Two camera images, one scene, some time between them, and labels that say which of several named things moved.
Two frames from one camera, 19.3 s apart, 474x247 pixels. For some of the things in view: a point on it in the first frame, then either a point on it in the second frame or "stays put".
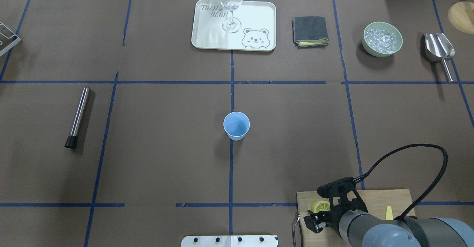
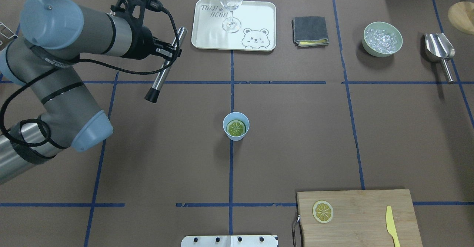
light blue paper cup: x=236 y=125 stays put
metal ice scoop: x=439 y=48 stays put
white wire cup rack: x=8 y=38 stays put
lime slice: x=321 y=205 to x=236 y=127
